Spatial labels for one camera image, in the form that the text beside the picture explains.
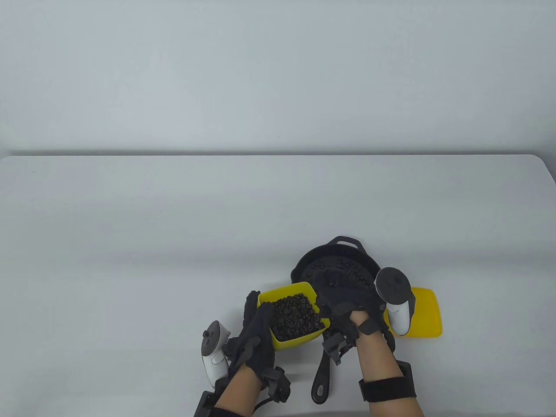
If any person's left hand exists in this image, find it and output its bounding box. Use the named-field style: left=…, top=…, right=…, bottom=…
left=226, top=290, right=276, bottom=383

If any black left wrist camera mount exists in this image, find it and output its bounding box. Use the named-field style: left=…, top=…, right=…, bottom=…
left=261, top=366, right=291, bottom=404

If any heap of coffee beans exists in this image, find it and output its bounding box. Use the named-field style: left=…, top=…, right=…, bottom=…
left=270, top=294, right=325, bottom=341

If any white right hand controller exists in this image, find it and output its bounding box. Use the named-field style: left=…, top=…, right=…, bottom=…
left=375, top=267, right=417, bottom=337

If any person's left forearm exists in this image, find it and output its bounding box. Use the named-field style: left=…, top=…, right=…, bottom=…
left=215, top=364, right=263, bottom=417

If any black left forearm box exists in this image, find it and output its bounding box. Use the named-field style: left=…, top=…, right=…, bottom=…
left=194, top=391, right=215, bottom=417

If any yellow container lid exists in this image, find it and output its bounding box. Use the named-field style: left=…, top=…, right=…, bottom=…
left=384, top=287, right=443, bottom=338

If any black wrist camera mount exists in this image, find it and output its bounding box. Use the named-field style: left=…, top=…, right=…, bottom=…
left=321, top=332, right=354, bottom=363
left=261, top=366, right=291, bottom=404

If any black cast iron frying pan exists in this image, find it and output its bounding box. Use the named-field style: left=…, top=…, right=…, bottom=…
left=290, top=236, right=387, bottom=405

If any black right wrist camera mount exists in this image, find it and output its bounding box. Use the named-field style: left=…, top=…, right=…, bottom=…
left=321, top=332, right=354, bottom=363

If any black right forearm band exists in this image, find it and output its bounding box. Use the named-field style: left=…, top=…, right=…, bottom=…
left=358, top=361, right=417, bottom=402

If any person's right forearm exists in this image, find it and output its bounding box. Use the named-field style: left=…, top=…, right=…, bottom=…
left=350, top=311, right=424, bottom=417

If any yellow plastic container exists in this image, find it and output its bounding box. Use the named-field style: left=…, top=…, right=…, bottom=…
left=258, top=281, right=331, bottom=351

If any person's right hand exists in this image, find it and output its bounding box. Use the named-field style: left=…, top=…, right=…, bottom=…
left=315, top=271, right=396, bottom=352

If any white hand controller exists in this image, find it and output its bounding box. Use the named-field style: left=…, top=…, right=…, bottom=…
left=375, top=267, right=417, bottom=337
left=201, top=321, right=233, bottom=389

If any white left hand controller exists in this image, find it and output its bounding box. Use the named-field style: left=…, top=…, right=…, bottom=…
left=201, top=321, right=233, bottom=389

